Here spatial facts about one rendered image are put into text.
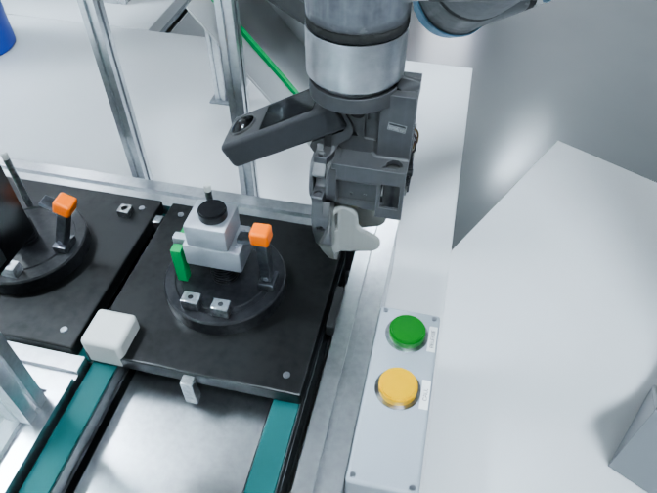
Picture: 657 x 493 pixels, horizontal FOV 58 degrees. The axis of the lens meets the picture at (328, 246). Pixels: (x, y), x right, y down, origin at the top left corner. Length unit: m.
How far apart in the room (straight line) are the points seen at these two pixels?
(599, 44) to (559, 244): 2.58
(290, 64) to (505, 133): 1.90
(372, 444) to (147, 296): 0.31
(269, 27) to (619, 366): 0.63
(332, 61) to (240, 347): 0.34
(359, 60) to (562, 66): 2.81
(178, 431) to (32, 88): 0.87
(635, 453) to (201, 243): 0.50
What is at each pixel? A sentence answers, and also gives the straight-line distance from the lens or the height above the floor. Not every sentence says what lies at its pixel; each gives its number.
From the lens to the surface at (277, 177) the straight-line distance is 1.01.
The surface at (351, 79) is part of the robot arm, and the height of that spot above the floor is 1.29.
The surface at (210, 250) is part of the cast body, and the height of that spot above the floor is 1.05.
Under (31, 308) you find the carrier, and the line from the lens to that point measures 0.76.
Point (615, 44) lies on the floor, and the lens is 3.51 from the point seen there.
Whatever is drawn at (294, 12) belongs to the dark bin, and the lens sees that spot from 0.70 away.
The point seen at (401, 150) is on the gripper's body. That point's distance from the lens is 0.49.
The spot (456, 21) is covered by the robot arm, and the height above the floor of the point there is 1.28.
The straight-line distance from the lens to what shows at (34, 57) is 1.47.
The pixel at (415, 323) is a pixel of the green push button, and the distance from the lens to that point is 0.67.
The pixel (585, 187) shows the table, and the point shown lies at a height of 0.86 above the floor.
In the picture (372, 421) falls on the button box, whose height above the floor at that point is 0.96.
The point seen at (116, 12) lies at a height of 0.86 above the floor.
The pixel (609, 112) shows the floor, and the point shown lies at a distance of 2.96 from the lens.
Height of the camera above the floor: 1.51
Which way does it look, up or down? 47 degrees down
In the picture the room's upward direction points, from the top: straight up
